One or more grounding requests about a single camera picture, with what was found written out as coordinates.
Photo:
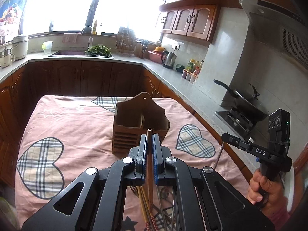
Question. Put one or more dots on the green handled plastic jug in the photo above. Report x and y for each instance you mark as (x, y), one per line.
(47, 47)

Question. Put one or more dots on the green vegetables in sink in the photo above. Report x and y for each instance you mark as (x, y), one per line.
(99, 50)

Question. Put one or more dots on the red dotted chopstick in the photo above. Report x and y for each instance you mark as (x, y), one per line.
(148, 217)

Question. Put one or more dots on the black wok with lid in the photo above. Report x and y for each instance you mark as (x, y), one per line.
(247, 104)

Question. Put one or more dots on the metal spoon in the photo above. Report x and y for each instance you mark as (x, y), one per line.
(164, 193)

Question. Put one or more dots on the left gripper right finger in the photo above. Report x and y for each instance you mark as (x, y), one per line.
(158, 161)

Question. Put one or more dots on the white rice cooker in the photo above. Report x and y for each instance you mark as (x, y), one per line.
(20, 46)

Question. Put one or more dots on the metal chopstick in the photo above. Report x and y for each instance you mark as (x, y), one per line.
(218, 157)

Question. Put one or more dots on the dish drying rack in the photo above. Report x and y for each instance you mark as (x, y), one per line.
(126, 42)

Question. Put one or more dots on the stainless electric kettle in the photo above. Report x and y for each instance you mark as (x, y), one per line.
(168, 59)

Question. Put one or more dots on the wooden utensil holder box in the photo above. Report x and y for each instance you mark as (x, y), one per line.
(133, 117)

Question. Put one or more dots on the range hood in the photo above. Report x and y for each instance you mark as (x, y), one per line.
(278, 27)

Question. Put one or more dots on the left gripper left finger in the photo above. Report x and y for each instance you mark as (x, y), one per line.
(140, 164)

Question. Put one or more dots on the person's right hand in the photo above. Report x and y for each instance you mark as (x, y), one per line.
(276, 199)

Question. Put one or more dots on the small white electric pot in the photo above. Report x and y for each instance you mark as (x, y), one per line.
(7, 57)

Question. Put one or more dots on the pink plastic basin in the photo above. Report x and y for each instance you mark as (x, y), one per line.
(155, 56)

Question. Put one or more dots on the gas stove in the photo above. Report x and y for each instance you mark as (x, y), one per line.
(238, 122)

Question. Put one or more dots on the pink dish cloth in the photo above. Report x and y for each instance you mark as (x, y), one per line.
(70, 38)

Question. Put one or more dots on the brown wooden chopstick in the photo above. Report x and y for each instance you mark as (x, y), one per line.
(150, 169)

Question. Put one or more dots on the chrome sink faucet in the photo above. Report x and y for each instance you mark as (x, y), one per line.
(89, 31)

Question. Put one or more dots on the pink patterned tablecloth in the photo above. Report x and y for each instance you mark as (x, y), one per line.
(66, 135)

